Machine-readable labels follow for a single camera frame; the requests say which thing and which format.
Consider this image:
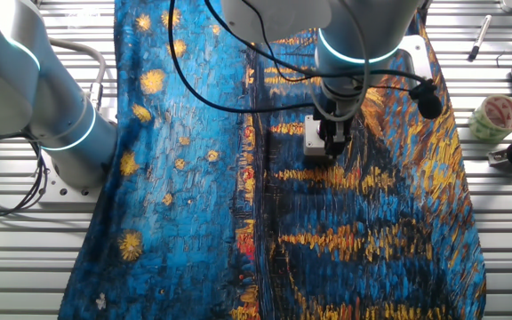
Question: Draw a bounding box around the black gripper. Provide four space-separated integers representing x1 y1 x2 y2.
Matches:
316 100 358 160

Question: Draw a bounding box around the black cable with clump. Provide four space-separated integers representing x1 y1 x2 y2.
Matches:
203 0 426 85

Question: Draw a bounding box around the black cable clump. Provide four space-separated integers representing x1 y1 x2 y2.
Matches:
409 78 444 120

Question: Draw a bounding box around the green patterned tape roll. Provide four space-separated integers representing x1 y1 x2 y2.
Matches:
468 93 512 144

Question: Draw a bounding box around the grey corrugated hose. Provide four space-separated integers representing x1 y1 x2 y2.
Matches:
47 37 108 110

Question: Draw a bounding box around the blue yellow painting print cloth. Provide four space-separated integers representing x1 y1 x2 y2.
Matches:
58 0 488 320

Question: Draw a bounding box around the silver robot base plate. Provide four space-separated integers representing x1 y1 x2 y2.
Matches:
37 150 106 212

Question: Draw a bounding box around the black silver marker pen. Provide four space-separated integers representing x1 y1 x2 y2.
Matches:
467 14 492 62

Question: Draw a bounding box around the white wrist mount plate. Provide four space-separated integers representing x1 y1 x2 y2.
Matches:
396 34 434 82

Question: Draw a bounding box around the grey square button box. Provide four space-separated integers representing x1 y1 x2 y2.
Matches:
302 114 344 157

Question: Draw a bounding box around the long black cable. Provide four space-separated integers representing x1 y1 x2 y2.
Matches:
166 0 319 115

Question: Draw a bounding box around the black cable bundle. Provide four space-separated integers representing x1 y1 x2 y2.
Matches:
0 132 51 218

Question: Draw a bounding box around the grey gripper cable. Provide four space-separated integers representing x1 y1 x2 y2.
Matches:
308 0 371 124

